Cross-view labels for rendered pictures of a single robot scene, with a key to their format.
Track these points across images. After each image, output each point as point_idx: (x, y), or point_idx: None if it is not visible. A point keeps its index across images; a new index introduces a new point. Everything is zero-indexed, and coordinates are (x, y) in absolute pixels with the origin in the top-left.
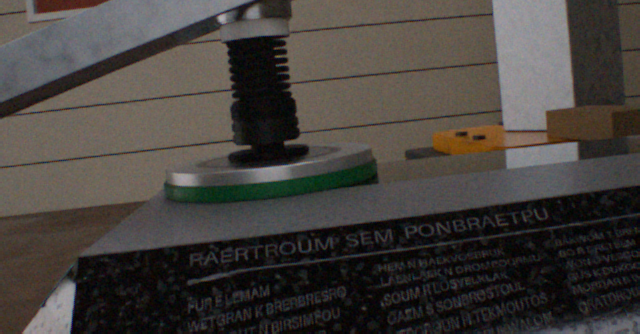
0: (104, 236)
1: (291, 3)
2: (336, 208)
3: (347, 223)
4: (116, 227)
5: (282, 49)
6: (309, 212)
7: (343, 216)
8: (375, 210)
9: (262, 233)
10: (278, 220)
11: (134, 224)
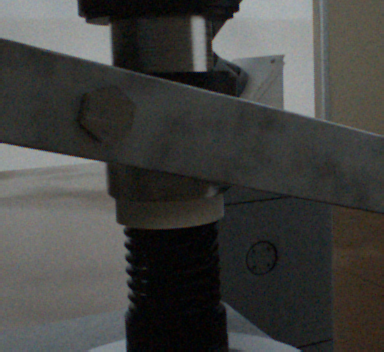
0: (230, 308)
1: (106, 172)
2: (60, 343)
3: (48, 323)
4: (242, 318)
5: (127, 238)
6: (82, 337)
7: (52, 331)
8: (28, 338)
9: (104, 313)
10: (102, 327)
11: (231, 322)
